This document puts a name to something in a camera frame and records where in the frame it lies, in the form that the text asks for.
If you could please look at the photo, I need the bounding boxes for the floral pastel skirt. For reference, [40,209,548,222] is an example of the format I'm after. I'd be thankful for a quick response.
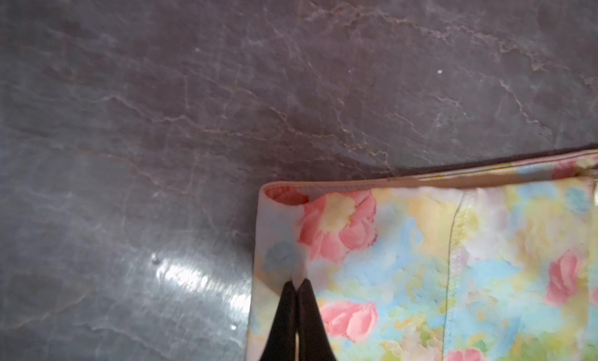
[246,149,597,360]

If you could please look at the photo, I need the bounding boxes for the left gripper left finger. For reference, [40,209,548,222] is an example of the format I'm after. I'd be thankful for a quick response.
[259,282,297,361]

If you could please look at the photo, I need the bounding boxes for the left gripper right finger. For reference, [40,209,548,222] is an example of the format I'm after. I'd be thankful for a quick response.
[297,279,336,361]

